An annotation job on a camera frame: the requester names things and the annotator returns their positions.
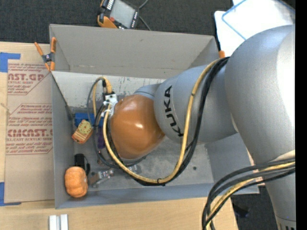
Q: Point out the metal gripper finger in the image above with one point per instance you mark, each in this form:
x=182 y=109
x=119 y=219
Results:
x=94 y=181
x=105 y=174

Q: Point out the orange toy pumpkin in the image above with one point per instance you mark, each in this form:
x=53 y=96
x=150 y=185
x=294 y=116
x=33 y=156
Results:
x=75 y=182

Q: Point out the purple toy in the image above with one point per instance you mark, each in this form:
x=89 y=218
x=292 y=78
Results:
x=100 y=140

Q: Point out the orange and yellow toy clock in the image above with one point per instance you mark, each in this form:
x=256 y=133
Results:
x=82 y=131

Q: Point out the blue block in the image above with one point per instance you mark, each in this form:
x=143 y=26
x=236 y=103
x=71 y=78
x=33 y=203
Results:
x=81 y=118

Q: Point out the brown cardboard board red print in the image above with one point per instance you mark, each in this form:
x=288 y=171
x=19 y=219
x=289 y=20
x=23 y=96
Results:
x=28 y=171

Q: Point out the grey metal bin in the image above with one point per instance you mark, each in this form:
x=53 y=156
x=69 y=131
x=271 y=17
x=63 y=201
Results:
x=124 y=49

